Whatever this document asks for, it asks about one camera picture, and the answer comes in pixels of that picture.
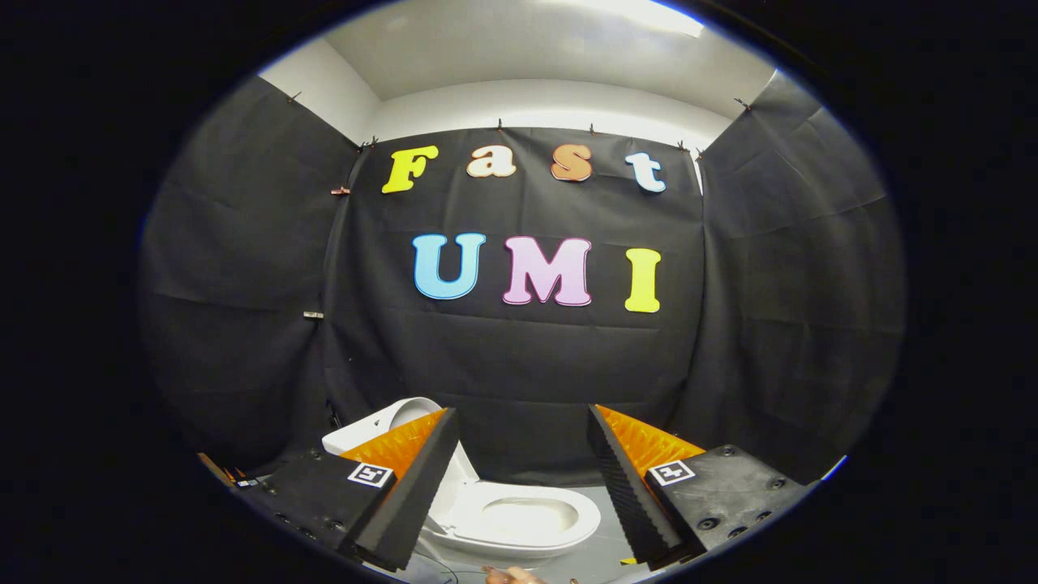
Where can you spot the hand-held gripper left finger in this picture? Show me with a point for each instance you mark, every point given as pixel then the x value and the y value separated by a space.
pixel 422 478

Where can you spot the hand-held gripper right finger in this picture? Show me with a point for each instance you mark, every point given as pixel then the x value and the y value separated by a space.
pixel 624 487

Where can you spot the white toilet seat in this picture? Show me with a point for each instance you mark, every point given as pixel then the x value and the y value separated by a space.
pixel 584 511

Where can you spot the white toilet tank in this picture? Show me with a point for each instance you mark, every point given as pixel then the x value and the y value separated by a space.
pixel 353 436

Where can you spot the white toilet bowl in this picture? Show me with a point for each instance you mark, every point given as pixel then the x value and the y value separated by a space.
pixel 503 553

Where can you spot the black backdrop cloth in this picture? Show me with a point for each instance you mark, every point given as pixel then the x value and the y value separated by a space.
pixel 527 365

